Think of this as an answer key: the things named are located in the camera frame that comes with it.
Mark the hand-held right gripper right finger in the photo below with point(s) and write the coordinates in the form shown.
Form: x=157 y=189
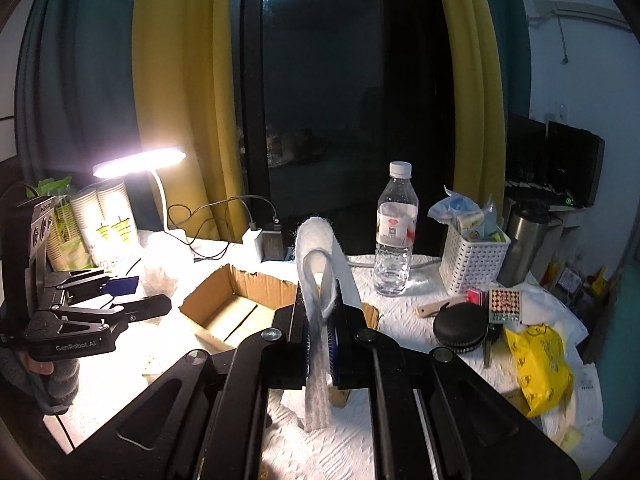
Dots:
x=335 y=352

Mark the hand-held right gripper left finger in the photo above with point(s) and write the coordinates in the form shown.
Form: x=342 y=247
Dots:
x=305 y=355

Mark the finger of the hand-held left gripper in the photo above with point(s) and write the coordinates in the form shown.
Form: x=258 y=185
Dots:
x=145 y=306
x=95 y=280

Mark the cardboard box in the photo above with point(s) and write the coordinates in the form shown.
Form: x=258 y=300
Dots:
x=235 y=305

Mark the white fabric strip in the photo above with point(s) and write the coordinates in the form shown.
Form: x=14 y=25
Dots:
x=320 y=242

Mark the person's left forearm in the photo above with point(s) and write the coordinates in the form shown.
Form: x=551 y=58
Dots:
x=47 y=390

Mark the clear crumpled plastic bag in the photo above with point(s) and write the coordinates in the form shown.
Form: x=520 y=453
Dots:
x=162 y=265

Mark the stack of white paper cups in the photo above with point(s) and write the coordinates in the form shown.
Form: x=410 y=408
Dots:
x=120 y=220
x=90 y=225

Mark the green print paper cup sleeve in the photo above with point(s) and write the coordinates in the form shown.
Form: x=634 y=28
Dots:
x=65 y=230

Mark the black power adapter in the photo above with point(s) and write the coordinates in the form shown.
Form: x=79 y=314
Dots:
x=273 y=242

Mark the white charger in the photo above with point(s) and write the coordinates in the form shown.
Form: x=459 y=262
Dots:
x=253 y=245

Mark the black round zip case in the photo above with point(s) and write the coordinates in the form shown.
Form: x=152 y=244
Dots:
x=460 y=329

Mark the white desk lamp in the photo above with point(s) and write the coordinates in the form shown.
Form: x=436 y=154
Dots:
x=140 y=160

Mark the clear plastic water bottle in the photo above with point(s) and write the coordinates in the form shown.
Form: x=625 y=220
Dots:
x=395 y=232

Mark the pink small box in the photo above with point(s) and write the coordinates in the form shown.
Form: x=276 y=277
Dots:
x=477 y=297

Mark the white plastic basket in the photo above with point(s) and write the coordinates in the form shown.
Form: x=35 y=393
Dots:
x=472 y=265

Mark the checkered small box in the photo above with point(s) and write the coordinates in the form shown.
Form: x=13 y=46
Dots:
x=504 y=306

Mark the blue white plastic packet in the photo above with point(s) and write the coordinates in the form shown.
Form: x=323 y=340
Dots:
x=452 y=207

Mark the yellow green packet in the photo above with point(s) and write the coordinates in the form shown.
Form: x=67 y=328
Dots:
x=487 y=222

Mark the yellow plastic bag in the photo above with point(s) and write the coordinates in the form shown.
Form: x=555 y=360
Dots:
x=540 y=370

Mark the teal curtain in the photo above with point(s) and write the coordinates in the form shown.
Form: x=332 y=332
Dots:
x=80 y=70
x=515 y=35

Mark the yellow curtain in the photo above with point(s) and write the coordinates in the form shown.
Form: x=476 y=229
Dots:
x=185 y=85
x=475 y=85

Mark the steel tumbler with black lid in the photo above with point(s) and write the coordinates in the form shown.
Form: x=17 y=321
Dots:
x=522 y=245

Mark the white paper receipts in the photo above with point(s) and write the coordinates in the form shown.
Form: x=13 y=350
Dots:
x=590 y=395

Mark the dark glass window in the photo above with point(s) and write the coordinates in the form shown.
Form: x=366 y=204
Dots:
x=325 y=85

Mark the black box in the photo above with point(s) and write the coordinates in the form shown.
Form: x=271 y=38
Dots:
x=525 y=147

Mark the black monitor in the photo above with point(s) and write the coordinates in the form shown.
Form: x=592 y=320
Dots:
x=575 y=160

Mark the white air conditioner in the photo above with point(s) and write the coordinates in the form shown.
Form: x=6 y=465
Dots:
x=580 y=12

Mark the white wall socket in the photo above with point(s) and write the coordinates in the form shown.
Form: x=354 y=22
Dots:
x=562 y=112

